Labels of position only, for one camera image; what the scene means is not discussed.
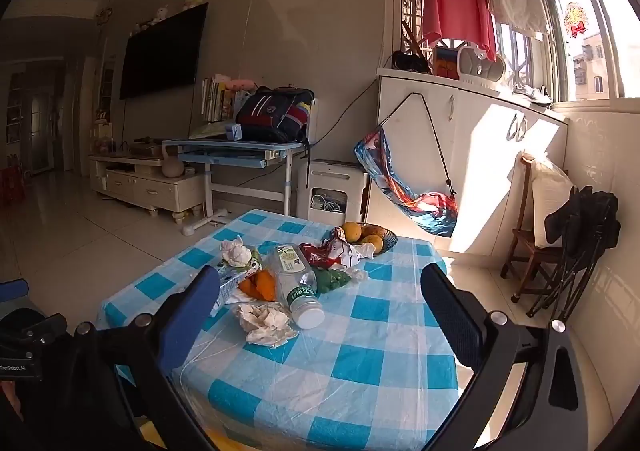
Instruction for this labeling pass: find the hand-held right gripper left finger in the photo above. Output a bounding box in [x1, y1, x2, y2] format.
[75, 266, 222, 451]

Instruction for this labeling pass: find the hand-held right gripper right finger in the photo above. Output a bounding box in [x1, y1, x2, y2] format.
[421, 263, 590, 451]

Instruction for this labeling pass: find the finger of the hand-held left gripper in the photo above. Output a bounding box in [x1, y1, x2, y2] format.
[0, 308, 68, 347]
[0, 279, 31, 304]

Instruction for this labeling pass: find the white and blue carton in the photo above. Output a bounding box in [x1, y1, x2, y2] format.
[210, 263, 261, 317]

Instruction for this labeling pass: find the small white tissue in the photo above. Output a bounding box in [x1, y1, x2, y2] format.
[220, 236, 253, 268]

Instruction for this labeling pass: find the large white tissue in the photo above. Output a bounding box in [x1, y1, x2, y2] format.
[232, 302, 298, 349]

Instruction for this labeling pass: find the clear plastic bottle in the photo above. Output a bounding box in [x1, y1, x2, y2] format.
[267, 243, 326, 330]

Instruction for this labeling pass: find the white and red snack bag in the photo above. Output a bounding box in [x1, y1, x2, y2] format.
[320, 228, 378, 269]

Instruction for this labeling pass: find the red wrapper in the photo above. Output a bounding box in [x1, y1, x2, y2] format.
[298, 242, 341, 268]

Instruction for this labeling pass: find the green wrapper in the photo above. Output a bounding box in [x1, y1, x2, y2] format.
[312, 268, 353, 294]

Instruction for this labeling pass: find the dark fruit bowl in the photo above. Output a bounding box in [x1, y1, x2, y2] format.
[334, 222, 399, 257]

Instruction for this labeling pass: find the red plastic stool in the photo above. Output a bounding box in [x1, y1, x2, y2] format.
[0, 166, 26, 206]

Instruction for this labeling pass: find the blue checked tablecloth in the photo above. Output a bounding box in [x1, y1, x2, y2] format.
[97, 208, 461, 451]

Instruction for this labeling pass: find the wooden chair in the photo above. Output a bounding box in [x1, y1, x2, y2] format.
[501, 154, 571, 304]

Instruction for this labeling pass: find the cream television stand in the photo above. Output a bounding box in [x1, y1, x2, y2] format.
[89, 154, 207, 222]

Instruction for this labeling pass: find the white pillow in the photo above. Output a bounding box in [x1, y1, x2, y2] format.
[530, 151, 576, 249]

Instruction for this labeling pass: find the blue study desk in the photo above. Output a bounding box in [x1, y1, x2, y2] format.
[162, 134, 311, 237]

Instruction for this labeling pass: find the flat brown box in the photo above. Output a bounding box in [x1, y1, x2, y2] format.
[127, 141, 166, 159]

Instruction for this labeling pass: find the black folding chair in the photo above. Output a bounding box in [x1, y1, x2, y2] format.
[525, 186, 622, 324]

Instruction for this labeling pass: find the frosted glass door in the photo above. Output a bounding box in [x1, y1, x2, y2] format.
[27, 58, 66, 174]

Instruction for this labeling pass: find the white cabinet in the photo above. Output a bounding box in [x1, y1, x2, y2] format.
[376, 67, 570, 259]

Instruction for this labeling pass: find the green open booklet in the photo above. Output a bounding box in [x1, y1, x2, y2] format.
[189, 121, 236, 139]

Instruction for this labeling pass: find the dark striped backpack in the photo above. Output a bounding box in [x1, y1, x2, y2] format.
[235, 86, 316, 144]

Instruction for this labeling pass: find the row of books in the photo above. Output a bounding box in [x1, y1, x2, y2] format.
[201, 75, 251, 123]

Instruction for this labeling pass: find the tall display cabinet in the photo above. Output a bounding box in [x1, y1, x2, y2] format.
[97, 34, 119, 127]

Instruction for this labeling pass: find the pair of shoes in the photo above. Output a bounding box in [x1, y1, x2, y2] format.
[512, 84, 551, 104]

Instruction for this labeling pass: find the orange and blue box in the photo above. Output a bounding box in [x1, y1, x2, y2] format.
[434, 46, 461, 79]

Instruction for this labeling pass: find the black bag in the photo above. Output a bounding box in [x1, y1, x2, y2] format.
[391, 50, 432, 74]

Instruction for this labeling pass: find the window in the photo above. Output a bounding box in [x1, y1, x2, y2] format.
[537, 0, 640, 104]

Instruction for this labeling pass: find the pink hanging garment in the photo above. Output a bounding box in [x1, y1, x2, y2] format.
[422, 0, 497, 63]

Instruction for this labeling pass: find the wooden lattice grille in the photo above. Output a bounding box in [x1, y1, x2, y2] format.
[397, 0, 433, 57]

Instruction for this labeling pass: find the white hanging garment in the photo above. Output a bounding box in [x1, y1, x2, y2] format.
[487, 0, 550, 36]

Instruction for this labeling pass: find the red window decoration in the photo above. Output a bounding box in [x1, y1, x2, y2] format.
[564, 2, 588, 39]

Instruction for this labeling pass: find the printed drawstring bag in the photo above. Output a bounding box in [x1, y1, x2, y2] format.
[354, 92, 460, 238]

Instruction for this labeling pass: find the black power cable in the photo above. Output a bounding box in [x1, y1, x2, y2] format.
[309, 78, 379, 144]

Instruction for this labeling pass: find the wall television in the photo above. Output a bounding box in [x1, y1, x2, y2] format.
[119, 2, 209, 100]

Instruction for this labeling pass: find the white hanging cord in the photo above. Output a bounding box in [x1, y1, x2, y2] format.
[240, 0, 263, 82]

